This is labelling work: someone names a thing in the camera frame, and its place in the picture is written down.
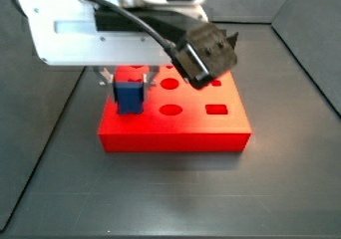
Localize blue square-circle peg object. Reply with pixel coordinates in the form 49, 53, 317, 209
115, 82, 144, 115

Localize dark grey curved holder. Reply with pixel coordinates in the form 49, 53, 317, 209
226, 32, 238, 50

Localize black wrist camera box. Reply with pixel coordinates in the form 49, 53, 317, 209
171, 23, 236, 90

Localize black cable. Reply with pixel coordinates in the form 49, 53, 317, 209
9, 0, 178, 57

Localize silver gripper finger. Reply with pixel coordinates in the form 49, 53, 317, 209
143, 66, 160, 90
93, 66, 116, 102

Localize red shape-sorting block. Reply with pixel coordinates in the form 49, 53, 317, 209
97, 66, 251, 152

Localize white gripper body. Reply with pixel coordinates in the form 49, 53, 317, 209
18, 0, 171, 66

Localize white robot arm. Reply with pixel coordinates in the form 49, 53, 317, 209
13, 0, 208, 98

